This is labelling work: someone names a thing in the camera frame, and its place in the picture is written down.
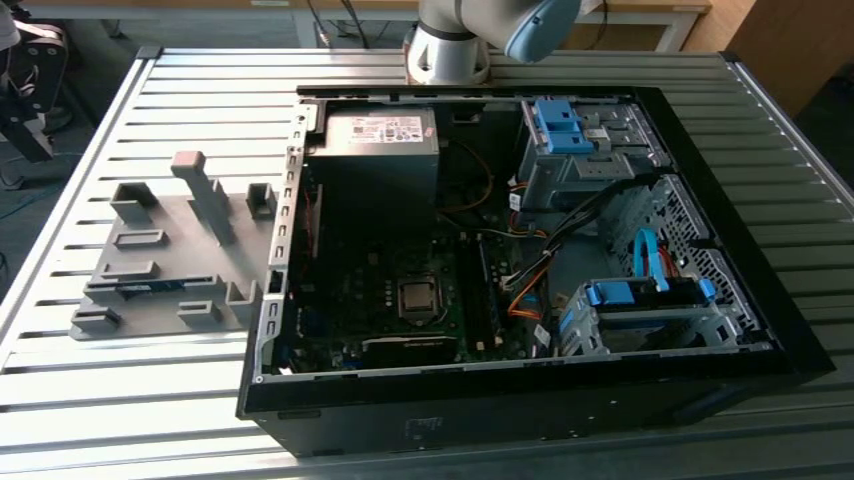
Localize blue RAM stick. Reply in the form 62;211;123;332
84;279;222;297

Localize grey parts rack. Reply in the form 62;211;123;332
68;149;282;344

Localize grey power supply unit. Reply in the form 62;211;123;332
306;106;443;236

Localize green motherboard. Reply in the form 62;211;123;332
290;227;536;375

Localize silver CPU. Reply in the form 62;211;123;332
398;282;437;312

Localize CPU socket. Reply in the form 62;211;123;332
393;271;447;327

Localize black graphics card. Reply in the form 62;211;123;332
359;333;463;370

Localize blue disk carrier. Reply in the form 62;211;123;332
585;278;717;315
533;98;597;156

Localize grey metal drive cage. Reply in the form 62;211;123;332
517;97;674;214
557;277;773;357

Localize black open PC case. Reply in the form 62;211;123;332
237;84;840;459

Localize wooden desk white legs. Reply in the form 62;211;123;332
66;0;710;51

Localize brown wooden cabinet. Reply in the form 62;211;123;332
725;0;854;119

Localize blue floor cable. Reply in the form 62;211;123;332
0;192;47;221

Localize yellow wire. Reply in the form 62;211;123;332
437;139;497;215

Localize coloured wire bundle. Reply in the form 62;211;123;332
505;177;550;242

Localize orange wire bundle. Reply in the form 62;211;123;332
506;262;557;321

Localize black wire bundle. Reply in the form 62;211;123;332
538;177;646;264

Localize light blue flat cable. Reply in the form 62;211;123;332
632;227;673;294

